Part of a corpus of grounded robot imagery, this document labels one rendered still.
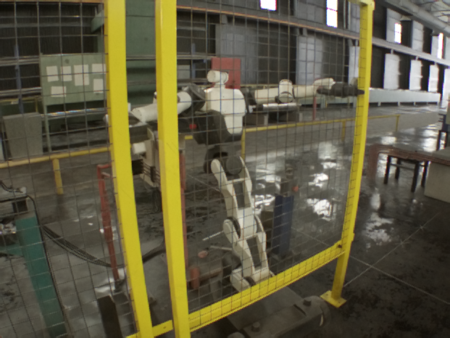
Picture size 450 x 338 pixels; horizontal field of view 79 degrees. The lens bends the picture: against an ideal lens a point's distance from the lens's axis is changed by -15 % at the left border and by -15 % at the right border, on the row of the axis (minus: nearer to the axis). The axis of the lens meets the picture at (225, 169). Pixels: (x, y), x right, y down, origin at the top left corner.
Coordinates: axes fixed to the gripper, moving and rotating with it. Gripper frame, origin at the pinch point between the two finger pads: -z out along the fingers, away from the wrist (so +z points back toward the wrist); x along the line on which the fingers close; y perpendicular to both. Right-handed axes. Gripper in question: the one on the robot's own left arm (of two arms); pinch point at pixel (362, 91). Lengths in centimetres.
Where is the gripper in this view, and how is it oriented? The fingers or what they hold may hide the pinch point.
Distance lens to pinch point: 179.4
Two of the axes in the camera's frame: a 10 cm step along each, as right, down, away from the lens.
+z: -5.7, -2.3, 7.8
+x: -8.2, 1.6, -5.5
